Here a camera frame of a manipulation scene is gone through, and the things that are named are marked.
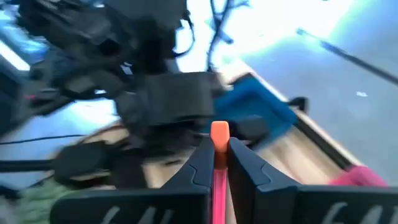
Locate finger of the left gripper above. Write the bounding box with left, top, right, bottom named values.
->
left=54, top=141, right=119, bottom=185
left=231, top=115, right=270, bottom=141

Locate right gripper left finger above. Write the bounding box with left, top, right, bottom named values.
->
left=49, top=136, right=215, bottom=224

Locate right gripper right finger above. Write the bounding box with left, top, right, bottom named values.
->
left=228, top=138, right=398, bottom=224

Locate pink pencil orange cap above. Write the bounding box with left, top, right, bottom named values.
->
left=210, top=121, right=231, bottom=224

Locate dark blue plastic bin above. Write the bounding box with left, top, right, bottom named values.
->
left=201, top=76, right=298, bottom=146

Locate green potted plant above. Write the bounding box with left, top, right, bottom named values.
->
left=17, top=179, right=81, bottom=224

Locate pink translucent plastic bin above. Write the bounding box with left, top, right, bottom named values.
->
left=328, top=165, right=389, bottom=187

